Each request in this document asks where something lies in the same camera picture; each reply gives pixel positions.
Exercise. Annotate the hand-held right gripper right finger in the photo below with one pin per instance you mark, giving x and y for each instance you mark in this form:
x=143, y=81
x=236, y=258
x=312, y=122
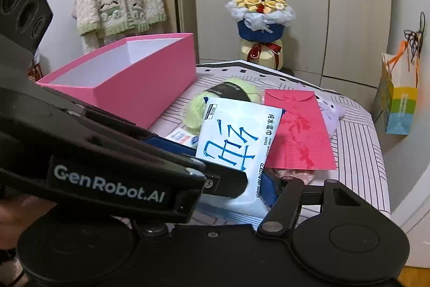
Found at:
x=272, y=189

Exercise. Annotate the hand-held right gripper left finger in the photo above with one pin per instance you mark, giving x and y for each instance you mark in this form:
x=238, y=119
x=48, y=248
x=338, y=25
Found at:
x=153, y=229

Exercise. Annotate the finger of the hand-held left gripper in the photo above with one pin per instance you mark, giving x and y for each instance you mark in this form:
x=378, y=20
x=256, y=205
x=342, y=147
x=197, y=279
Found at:
x=161, y=143
x=228, y=182

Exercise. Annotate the small tissue packet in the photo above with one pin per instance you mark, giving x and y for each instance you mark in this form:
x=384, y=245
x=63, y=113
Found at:
x=183, y=137

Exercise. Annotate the pink floral cloth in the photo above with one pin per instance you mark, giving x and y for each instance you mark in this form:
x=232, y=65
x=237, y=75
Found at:
x=295, y=175

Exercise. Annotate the light green yarn ball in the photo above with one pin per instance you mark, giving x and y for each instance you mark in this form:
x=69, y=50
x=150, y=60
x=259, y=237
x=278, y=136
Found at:
x=195, y=108

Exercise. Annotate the white papers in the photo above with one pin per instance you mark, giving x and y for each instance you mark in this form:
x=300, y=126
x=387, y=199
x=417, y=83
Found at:
x=235, y=125

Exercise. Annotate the red envelope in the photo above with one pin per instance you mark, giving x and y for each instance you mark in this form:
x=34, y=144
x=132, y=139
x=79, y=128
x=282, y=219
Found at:
x=302, y=139

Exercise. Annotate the pink cardboard box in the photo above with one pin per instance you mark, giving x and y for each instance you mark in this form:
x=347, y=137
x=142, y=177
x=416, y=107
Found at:
x=134, y=88

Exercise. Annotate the white plush toy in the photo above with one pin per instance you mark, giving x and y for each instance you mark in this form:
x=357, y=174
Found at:
x=331, y=110

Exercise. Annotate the person's left hand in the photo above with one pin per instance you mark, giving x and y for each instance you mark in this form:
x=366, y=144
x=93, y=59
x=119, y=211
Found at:
x=20, y=219

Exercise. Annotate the striped bed sheet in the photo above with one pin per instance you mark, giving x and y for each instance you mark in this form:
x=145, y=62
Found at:
x=356, y=156

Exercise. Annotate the black stool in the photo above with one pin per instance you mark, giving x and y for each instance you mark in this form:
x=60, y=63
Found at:
x=288, y=71

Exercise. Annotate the red patterned bag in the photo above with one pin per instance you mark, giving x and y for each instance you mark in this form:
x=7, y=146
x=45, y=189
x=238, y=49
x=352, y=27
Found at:
x=35, y=71

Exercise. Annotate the cream container red ribbon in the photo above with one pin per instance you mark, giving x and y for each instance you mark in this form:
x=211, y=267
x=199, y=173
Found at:
x=262, y=55

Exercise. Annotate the colourful gift bag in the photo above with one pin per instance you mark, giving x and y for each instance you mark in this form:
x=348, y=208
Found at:
x=399, y=105

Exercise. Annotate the flower bouquet blue wrap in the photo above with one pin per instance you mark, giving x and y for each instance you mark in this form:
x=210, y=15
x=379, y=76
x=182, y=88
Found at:
x=258, y=4

